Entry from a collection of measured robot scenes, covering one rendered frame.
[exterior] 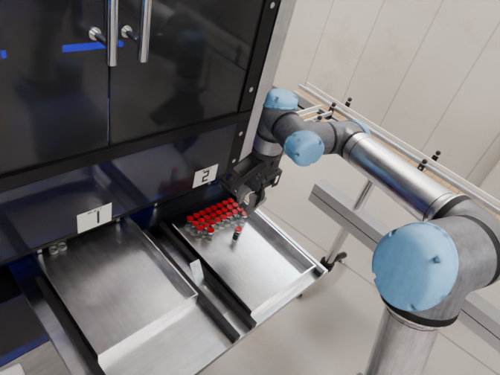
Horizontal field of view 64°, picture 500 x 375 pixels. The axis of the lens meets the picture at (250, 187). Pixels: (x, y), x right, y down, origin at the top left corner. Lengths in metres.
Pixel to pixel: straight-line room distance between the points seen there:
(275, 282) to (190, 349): 0.31
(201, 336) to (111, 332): 0.20
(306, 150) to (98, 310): 0.60
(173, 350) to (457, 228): 0.65
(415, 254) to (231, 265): 0.65
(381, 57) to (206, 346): 2.92
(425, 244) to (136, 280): 0.72
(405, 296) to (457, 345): 2.00
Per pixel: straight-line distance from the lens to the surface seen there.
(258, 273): 1.14
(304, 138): 0.83
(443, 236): 0.61
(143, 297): 1.04
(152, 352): 0.97
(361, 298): 2.45
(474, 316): 2.02
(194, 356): 0.98
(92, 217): 1.01
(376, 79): 3.57
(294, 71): 3.92
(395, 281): 0.62
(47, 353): 1.37
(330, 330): 2.24
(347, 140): 0.90
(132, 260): 1.11
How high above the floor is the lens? 1.74
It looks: 38 degrees down
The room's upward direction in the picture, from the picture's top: 17 degrees clockwise
